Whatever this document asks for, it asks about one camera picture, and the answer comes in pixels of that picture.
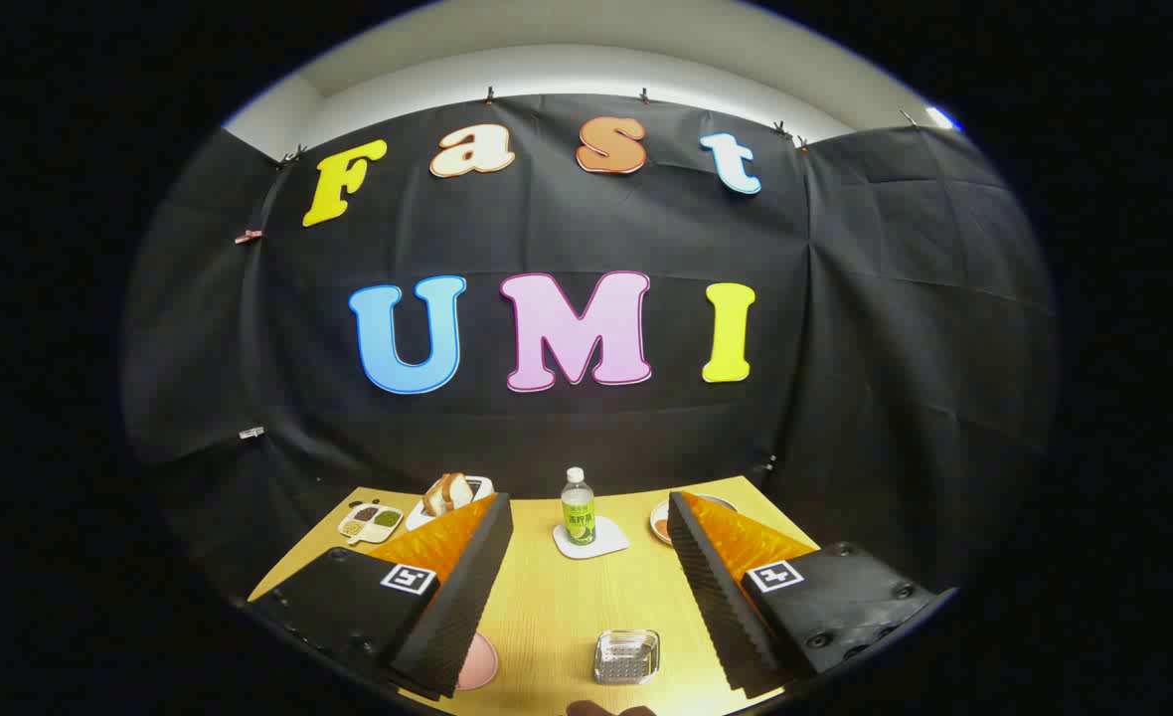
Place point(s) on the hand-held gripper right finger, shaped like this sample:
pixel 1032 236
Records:
pixel 716 597

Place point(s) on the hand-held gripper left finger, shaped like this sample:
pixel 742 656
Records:
pixel 467 597

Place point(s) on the pink plate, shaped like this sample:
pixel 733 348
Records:
pixel 482 664

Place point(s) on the plate of toy food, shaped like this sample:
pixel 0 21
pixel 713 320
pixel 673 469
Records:
pixel 659 519

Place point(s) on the bread slice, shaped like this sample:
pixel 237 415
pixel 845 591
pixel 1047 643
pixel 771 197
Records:
pixel 460 490
pixel 435 497

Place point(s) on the white toaster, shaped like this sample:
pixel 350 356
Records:
pixel 479 489

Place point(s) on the white square coaster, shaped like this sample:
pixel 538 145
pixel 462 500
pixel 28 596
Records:
pixel 608 542

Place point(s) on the white sectioned condiment tray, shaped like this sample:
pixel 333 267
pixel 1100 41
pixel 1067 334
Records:
pixel 371 523

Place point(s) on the green label drink bottle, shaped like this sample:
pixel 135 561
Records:
pixel 578 512

